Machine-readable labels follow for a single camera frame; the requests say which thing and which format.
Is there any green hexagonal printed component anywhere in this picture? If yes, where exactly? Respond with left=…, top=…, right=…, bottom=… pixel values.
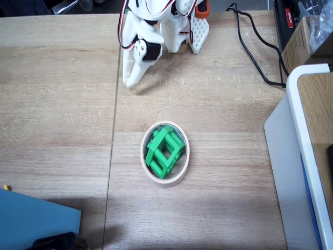
left=145, top=126, right=186, bottom=180

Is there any orange black table clamp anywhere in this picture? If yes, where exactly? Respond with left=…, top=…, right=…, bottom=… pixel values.
left=195, top=0, right=211, bottom=19

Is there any shiny chrome metal object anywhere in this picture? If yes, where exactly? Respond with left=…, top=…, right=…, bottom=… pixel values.
left=51, top=0, right=79, bottom=15

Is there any beige masking tape roll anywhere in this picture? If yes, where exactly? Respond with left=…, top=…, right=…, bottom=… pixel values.
left=140, top=120, right=190, bottom=189

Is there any black device with red label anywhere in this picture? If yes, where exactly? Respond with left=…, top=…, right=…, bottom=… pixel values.
left=273, top=0, right=313, bottom=53

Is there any brown cardboard box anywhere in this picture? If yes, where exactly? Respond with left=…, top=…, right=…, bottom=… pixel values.
left=280, top=16, right=333, bottom=76

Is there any clear plastic bag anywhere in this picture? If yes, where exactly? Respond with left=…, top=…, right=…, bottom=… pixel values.
left=308, top=0, right=333, bottom=52

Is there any blue flat board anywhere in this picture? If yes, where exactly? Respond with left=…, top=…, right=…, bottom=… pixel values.
left=0, top=189, right=82, bottom=250

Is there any red white black servo cable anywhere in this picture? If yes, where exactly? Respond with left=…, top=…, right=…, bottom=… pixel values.
left=186, top=11, right=196, bottom=45
left=118, top=0, right=175, bottom=51

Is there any black power cable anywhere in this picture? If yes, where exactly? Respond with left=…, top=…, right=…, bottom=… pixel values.
left=227, top=2, right=287, bottom=87
left=234, top=3, right=287, bottom=87

